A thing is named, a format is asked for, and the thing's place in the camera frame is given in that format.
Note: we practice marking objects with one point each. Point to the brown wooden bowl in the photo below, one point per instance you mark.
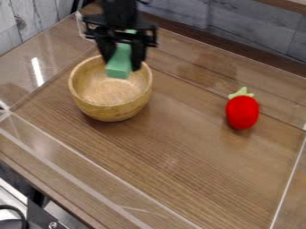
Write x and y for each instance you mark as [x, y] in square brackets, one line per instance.
[105, 98]

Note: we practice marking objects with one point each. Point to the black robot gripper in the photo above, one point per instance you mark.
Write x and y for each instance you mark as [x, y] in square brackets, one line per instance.
[137, 31]

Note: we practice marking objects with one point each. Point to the red plush strawberry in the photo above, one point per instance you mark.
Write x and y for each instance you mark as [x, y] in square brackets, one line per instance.
[243, 109]

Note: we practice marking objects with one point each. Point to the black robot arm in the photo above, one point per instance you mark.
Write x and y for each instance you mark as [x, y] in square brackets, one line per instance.
[121, 9]

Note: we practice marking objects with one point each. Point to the clear acrylic tray wall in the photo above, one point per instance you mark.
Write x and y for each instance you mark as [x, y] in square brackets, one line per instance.
[105, 201]

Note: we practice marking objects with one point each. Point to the green rectangular stick block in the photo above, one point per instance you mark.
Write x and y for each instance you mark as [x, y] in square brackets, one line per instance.
[120, 64]

